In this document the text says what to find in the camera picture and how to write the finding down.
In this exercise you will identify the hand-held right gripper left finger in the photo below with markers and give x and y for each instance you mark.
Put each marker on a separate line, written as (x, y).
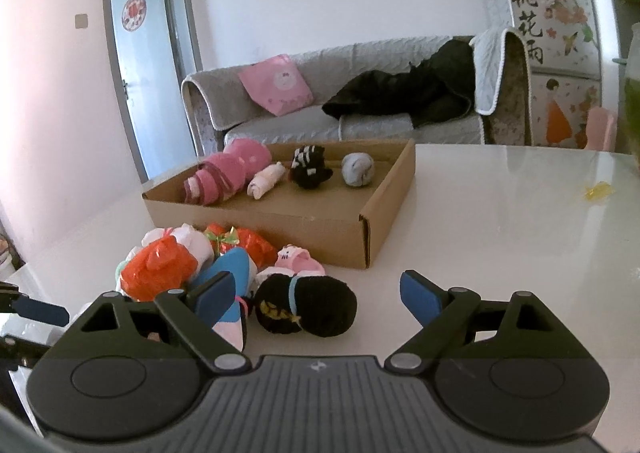
(217, 295)

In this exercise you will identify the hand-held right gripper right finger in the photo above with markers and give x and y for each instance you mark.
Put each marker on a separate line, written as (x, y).
(419, 299)

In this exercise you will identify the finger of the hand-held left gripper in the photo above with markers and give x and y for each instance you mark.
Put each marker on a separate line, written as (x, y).
(40, 312)

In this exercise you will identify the blue white cloth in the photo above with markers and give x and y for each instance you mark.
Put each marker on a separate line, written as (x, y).
(235, 263)

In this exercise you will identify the white cloth roll pink band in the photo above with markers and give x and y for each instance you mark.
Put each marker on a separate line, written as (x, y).
(197, 243)

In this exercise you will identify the white green sock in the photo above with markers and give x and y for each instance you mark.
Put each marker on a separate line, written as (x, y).
(121, 275)

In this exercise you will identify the black sock yellow print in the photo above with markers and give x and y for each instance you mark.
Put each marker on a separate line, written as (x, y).
(320, 305)

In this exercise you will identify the brown cardboard box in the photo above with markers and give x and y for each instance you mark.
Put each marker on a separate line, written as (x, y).
(300, 233)

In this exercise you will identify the white desktop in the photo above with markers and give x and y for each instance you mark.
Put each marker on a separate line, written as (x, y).
(500, 233)

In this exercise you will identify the red bundle green ribbon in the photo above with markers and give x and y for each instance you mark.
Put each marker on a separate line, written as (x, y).
(250, 243)

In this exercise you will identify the small white cloth bundle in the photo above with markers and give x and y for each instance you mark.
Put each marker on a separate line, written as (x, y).
(152, 237)

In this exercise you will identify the pink cat sock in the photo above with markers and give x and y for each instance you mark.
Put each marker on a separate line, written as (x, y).
(300, 260)

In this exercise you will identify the pink striped rolled cloth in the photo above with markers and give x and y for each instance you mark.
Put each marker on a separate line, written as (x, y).
(225, 178)

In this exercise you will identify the small white rolled sock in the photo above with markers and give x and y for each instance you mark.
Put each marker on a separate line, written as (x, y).
(265, 183)

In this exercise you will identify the light grey rolled sock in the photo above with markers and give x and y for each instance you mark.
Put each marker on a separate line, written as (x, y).
(357, 170)

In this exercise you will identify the black white rolled sock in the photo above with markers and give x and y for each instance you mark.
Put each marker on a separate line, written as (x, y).
(310, 173)

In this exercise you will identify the grey covered sofa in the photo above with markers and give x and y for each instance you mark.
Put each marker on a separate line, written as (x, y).
(280, 128)

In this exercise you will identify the black jacket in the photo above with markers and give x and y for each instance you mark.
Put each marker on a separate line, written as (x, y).
(400, 93)

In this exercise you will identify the small yellow wrapper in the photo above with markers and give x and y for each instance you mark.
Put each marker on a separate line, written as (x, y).
(597, 191)

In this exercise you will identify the pink cushion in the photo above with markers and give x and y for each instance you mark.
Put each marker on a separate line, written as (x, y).
(277, 83)

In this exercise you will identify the grey framed door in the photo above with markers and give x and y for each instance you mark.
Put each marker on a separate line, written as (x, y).
(145, 83)

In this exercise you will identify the pink chair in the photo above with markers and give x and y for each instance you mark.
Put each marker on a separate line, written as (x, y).
(600, 128)

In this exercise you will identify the green fish tank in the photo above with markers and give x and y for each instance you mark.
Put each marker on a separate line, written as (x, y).
(631, 103)

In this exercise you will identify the red round door decoration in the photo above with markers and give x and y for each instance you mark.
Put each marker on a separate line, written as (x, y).
(134, 13)

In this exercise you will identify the fridge with floral cover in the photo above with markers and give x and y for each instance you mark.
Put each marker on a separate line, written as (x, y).
(550, 8)

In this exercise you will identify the wall light switch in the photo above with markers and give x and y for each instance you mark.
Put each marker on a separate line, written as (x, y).
(80, 20)

